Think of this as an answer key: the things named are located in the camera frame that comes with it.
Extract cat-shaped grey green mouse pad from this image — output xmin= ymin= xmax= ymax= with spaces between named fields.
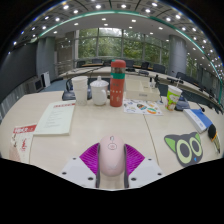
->
xmin=163 ymin=131 xmax=204 ymax=168

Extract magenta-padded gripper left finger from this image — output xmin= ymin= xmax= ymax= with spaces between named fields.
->
xmin=59 ymin=142 xmax=101 ymax=189

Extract beige cardboard box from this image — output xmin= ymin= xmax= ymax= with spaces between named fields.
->
xmin=125 ymin=79 xmax=162 ymax=102

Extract colourful sticker sheet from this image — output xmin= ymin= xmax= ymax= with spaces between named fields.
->
xmin=122 ymin=98 xmax=164 ymax=117

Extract dark office chairs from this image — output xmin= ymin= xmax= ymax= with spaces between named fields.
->
xmin=75 ymin=58 xmax=214 ymax=98

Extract red bottle with green band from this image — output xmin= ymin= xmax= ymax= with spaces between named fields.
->
xmin=109 ymin=59 xmax=127 ymax=108

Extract blue and white book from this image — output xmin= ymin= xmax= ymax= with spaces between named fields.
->
xmin=182 ymin=108 xmax=214 ymax=134

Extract red and white leaflet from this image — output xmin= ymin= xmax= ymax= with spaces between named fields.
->
xmin=8 ymin=123 xmax=38 ymax=164

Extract cream paper booklet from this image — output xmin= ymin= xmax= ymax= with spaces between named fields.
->
xmin=33 ymin=100 xmax=77 ymax=136

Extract black conference microphone console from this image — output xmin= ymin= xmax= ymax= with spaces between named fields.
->
xmin=61 ymin=78 xmax=93 ymax=102
xmin=174 ymin=96 xmax=192 ymax=112

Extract white lidded mug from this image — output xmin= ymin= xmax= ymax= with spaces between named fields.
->
xmin=89 ymin=75 xmax=110 ymax=107

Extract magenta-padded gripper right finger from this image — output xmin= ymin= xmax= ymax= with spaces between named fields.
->
xmin=123 ymin=143 xmax=165 ymax=189

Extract ceiling lights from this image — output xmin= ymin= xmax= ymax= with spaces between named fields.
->
xmin=11 ymin=0 xmax=224 ymax=68

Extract pink computer mouse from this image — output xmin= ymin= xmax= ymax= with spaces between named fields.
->
xmin=98 ymin=134 xmax=127 ymax=178

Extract green-printed paper cup with straw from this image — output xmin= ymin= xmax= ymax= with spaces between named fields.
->
xmin=164 ymin=78 xmax=184 ymax=112

